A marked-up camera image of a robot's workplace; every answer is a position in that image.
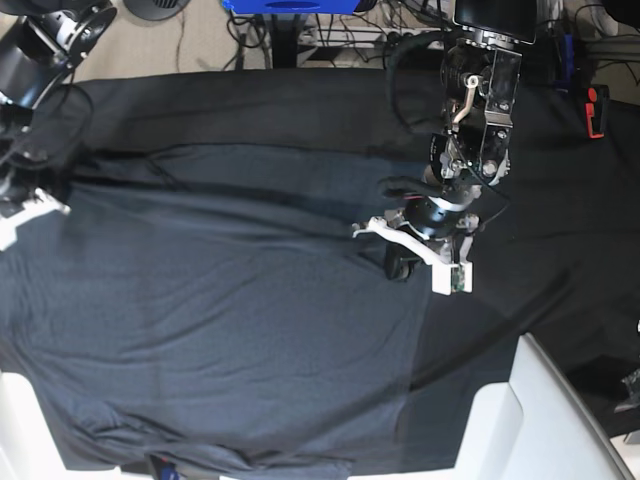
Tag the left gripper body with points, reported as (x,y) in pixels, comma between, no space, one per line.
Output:
(445,227)

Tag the black round base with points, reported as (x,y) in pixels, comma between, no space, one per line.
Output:
(155,10)

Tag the black monitor stand pole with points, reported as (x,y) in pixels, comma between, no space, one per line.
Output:
(284,32)

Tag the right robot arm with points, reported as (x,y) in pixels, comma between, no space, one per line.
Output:
(46,43)

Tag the black table cloth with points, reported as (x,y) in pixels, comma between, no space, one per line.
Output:
(562,262)

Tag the blue box on stand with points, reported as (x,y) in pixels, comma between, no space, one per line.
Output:
(246,7)

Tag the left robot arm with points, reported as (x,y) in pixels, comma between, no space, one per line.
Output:
(457,197)

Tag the dark grey T-shirt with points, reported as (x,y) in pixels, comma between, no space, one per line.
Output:
(210,304)

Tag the red and black clamp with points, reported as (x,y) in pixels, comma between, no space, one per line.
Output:
(596,110)

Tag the blue clamp at bottom edge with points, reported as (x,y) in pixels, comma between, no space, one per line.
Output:
(161,469)

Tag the white power strip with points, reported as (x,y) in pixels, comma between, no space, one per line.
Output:
(338,36)

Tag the white chair left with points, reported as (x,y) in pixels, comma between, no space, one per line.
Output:
(28,450)

